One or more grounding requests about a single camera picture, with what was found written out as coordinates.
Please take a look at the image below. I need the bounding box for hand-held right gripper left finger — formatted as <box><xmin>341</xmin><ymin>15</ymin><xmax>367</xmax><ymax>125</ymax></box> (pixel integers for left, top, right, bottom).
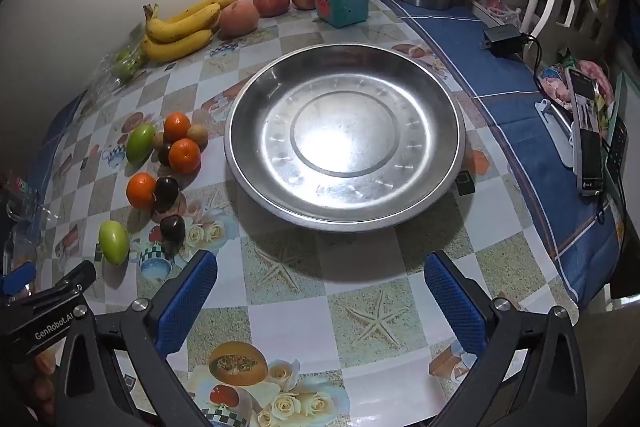
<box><xmin>50</xmin><ymin>251</ymin><xmax>219</xmax><ymax>427</ymax></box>

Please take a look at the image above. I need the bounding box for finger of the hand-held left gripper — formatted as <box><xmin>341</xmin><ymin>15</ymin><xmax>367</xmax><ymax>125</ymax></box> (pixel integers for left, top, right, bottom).
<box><xmin>0</xmin><ymin>263</ymin><xmax>37</xmax><ymax>297</ymax></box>
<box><xmin>52</xmin><ymin>260</ymin><xmax>97</xmax><ymax>295</ymax></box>

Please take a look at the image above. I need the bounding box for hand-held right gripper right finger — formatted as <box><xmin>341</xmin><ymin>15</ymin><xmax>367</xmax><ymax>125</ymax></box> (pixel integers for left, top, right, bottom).
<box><xmin>424</xmin><ymin>251</ymin><xmax>586</xmax><ymax>427</ymax></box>

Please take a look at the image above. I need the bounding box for green mango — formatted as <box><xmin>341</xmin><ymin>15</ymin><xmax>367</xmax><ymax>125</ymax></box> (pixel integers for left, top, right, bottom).
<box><xmin>98</xmin><ymin>220</ymin><xmax>132</xmax><ymax>267</ymax></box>

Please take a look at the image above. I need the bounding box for orange tangerine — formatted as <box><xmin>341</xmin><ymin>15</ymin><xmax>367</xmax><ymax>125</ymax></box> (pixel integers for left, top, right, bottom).
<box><xmin>163</xmin><ymin>112</ymin><xmax>192</xmax><ymax>144</ymax></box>
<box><xmin>168</xmin><ymin>139</ymin><xmax>202</xmax><ymax>174</ymax></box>
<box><xmin>126</xmin><ymin>173</ymin><xmax>158</xmax><ymax>210</ymax></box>

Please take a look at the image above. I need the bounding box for round stainless steel plate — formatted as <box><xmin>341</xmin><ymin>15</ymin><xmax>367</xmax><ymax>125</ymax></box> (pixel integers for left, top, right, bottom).
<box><xmin>223</xmin><ymin>43</ymin><xmax>467</xmax><ymax>233</ymax></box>

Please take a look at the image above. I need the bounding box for person's left hand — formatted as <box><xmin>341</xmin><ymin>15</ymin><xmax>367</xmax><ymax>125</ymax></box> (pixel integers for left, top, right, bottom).
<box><xmin>30</xmin><ymin>349</ymin><xmax>57</xmax><ymax>418</ymax></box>

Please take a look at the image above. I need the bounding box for clear plastic bag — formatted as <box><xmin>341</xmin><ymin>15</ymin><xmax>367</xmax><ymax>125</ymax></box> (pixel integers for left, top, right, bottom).
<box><xmin>0</xmin><ymin>174</ymin><xmax>43</xmax><ymax>258</ymax></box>

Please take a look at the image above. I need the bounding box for checkered printed tablecloth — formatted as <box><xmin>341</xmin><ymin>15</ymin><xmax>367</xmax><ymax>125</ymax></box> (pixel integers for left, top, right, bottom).
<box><xmin>30</xmin><ymin>0</ymin><xmax>586</xmax><ymax>427</ymax></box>

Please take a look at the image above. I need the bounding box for bag of green fruit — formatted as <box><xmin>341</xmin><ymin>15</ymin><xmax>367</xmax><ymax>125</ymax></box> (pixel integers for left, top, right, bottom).
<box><xmin>85</xmin><ymin>34</ymin><xmax>151</xmax><ymax>108</ymax></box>

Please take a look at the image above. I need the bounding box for white phone stand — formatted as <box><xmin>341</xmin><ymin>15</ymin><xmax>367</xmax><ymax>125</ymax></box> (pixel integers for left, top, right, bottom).
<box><xmin>535</xmin><ymin>99</ymin><xmax>581</xmax><ymax>168</ymax></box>

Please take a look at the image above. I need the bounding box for pink floral packet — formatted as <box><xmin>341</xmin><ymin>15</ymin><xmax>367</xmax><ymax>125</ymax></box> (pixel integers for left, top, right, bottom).
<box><xmin>540</xmin><ymin>59</ymin><xmax>616</xmax><ymax>112</ymax></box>

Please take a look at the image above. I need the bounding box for bunch of yellow bananas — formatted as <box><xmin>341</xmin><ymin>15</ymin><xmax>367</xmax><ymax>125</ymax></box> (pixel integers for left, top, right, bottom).
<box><xmin>142</xmin><ymin>0</ymin><xmax>241</xmax><ymax>64</ymax></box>

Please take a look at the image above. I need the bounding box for black charger adapter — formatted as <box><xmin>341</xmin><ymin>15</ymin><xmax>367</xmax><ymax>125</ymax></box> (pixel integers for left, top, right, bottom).
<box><xmin>482</xmin><ymin>24</ymin><xmax>526</xmax><ymax>58</ymax></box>

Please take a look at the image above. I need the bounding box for pink plastic bag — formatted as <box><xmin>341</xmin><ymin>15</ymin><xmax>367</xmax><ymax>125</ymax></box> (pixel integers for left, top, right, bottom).
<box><xmin>470</xmin><ymin>0</ymin><xmax>521</xmax><ymax>25</ymax></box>

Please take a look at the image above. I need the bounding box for teal plastic box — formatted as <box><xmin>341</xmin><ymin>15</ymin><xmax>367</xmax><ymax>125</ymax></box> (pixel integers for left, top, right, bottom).
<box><xmin>313</xmin><ymin>0</ymin><xmax>373</xmax><ymax>29</ymax></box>

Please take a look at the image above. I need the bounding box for black charger cable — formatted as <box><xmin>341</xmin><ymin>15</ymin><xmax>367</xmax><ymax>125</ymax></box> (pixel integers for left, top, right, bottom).
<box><xmin>520</xmin><ymin>34</ymin><xmax>551</xmax><ymax>92</ymax></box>

